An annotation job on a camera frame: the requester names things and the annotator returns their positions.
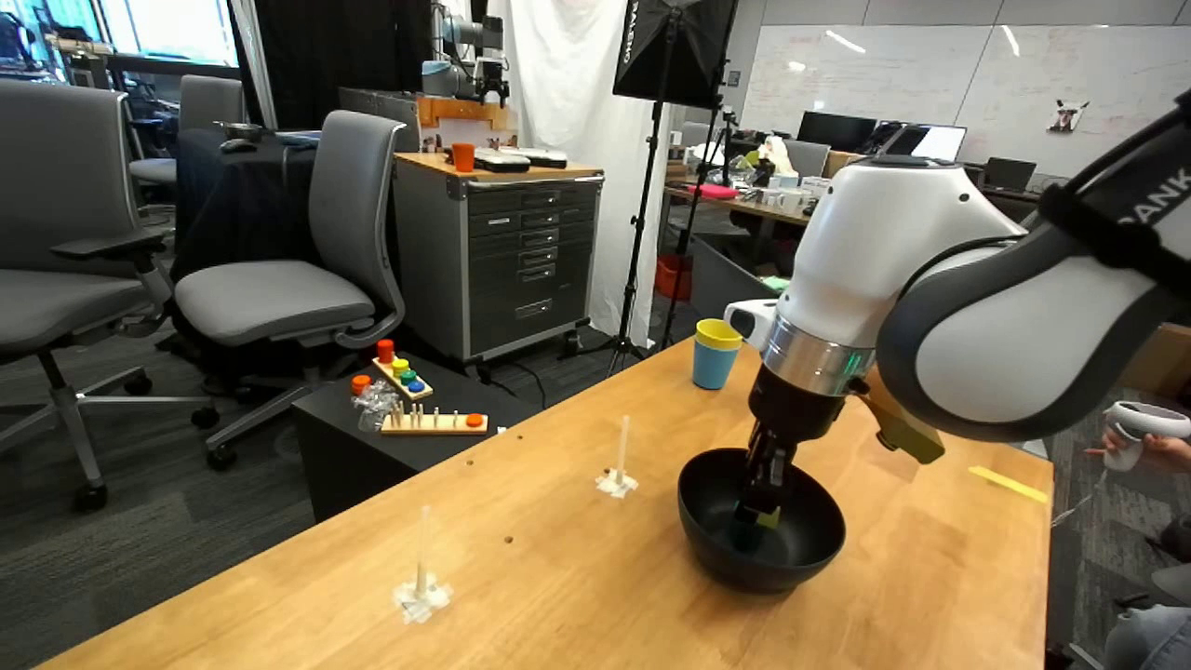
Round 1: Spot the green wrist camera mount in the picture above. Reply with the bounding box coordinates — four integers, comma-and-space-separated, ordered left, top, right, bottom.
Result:
856, 372, 945, 464

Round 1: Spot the black bowl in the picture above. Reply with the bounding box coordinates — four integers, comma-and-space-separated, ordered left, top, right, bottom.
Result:
678, 446, 845, 597

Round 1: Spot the colourful wooden toy set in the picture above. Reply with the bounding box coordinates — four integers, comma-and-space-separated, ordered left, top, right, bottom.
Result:
350, 338, 490, 437

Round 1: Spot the black softbox studio light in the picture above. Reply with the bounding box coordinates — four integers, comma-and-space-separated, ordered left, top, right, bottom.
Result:
614, 0, 735, 109

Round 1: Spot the blue cup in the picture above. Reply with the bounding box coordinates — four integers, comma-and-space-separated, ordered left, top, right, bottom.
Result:
691, 341, 735, 390

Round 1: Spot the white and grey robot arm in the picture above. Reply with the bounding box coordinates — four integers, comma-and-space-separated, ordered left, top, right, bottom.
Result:
745, 101, 1191, 506

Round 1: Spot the yellow cup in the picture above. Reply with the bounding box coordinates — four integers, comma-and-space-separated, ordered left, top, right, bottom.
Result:
696, 318, 745, 349

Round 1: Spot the grey drawer cabinet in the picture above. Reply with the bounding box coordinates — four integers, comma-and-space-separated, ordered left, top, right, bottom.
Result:
396, 153, 601, 366

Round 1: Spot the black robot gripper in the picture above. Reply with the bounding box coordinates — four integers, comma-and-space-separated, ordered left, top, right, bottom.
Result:
745, 368, 840, 497

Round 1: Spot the grey office chair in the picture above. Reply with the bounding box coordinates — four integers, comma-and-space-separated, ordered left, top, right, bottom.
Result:
175, 109, 404, 469
0, 82, 219, 510

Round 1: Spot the yellow cube block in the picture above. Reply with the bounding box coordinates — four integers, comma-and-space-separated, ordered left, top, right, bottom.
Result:
753, 506, 781, 529

